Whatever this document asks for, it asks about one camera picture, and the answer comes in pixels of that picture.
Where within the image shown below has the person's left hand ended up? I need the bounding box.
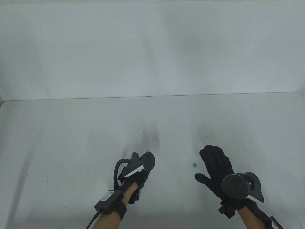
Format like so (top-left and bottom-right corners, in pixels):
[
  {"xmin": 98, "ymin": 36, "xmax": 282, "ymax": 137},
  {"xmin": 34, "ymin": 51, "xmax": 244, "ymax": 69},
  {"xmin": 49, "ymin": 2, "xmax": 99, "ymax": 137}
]
[{"xmin": 117, "ymin": 167, "xmax": 150, "ymax": 192}]

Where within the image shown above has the person's right hand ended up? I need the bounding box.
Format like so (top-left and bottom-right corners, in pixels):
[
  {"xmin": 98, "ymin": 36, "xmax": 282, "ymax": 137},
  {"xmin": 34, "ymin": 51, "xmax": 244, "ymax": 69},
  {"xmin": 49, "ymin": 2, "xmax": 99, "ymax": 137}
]
[{"xmin": 194, "ymin": 145, "xmax": 253, "ymax": 209}]

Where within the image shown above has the person's right forearm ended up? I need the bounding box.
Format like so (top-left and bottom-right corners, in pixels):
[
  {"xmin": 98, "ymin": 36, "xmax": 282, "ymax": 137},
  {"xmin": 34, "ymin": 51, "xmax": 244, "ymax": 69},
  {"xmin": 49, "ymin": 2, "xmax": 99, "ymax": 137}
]
[{"xmin": 238, "ymin": 207, "xmax": 260, "ymax": 229}]

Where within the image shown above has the person's left forearm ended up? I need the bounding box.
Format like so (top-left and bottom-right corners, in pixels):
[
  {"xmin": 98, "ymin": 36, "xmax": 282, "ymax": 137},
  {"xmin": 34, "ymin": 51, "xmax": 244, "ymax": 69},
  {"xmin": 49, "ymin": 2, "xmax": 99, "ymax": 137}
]
[{"xmin": 89, "ymin": 181, "xmax": 139, "ymax": 229}]

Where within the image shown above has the black box with label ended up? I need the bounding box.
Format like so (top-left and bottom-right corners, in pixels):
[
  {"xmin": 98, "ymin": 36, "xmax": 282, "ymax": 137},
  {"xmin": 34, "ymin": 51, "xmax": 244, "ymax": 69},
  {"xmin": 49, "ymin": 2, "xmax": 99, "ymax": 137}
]
[
  {"xmin": 95, "ymin": 190, "xmax": 124, "ymax": 214},
  {"xmin": 269, "ymin": 216, "xmax": 284, "ymax": 229}
]

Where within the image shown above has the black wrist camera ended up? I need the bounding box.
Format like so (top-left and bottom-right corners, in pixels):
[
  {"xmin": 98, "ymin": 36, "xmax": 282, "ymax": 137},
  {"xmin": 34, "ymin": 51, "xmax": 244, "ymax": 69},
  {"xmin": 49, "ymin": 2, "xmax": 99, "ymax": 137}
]
[
  {"xmin": 129, "ymin": 188, "xmax": 140, "ymax": 204},
  {"xmin": 218, "ymin": 200, "xmax": 239, "ymax": 219}
]

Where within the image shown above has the black cable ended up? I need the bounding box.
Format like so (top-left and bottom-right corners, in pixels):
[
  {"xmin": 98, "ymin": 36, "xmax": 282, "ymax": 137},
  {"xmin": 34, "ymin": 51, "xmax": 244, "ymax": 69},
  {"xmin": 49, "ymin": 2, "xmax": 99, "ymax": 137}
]
[{"xmin": 85, "ymin": 210, "xmax": 99, "ymax": 229}]

